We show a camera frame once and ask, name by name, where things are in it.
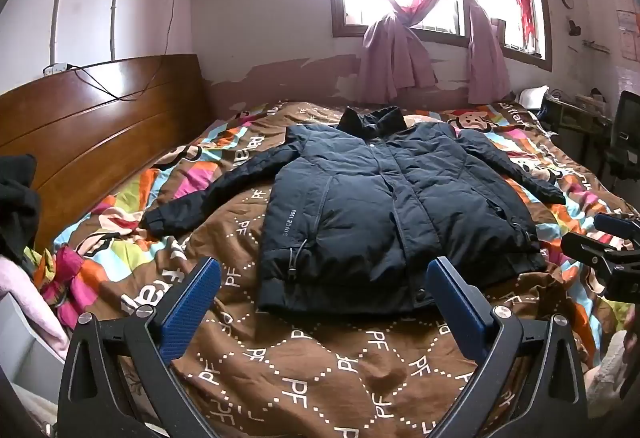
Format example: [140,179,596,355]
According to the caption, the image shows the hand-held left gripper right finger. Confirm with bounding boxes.
[425,257,588,438]

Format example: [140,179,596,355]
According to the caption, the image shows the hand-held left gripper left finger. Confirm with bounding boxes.
[57,257,223,438]

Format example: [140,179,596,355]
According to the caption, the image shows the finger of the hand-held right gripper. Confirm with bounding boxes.
[560,232,640,275]
[594,213,640,239]

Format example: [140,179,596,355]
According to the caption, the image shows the dark navy padded jacket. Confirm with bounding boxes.
[141,105,567,316]

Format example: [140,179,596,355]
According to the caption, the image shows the person's right forearm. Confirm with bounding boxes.
[584,328,640,420]

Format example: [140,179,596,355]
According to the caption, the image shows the black chair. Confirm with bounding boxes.
[604,90,640,179]

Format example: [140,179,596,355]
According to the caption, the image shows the cluttered desk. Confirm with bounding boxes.
[542,94,614,139]

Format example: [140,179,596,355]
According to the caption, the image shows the brown cartoon printed quilt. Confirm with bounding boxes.
[30,95,640,438]

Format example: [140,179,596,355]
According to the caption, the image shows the white bag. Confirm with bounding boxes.
[517,86,549,111]

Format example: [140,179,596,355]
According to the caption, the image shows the pink towel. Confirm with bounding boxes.
[0,253,72,360]

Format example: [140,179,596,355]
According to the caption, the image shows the white bedside cabinet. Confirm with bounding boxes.
[0,293,66,400]

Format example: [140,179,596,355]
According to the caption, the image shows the black garment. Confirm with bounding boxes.
[0,154,42,265]

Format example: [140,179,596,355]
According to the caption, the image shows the wooden bed headboard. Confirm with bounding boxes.
[0,54,211,253]

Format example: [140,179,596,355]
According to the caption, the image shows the pink tied curtain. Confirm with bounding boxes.
[447,0,538,103]
[357,0,448,103]

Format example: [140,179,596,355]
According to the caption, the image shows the red hanging window ornament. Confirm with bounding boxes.
[516,0,535,51]

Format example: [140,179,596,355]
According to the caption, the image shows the wall paper sheets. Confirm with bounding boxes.
[616,0,640,62]

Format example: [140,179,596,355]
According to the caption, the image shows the black power cable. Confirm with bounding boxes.
[65,0,179,102]

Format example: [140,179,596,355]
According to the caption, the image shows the short white wall pipe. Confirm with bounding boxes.
[109,0,122,62]

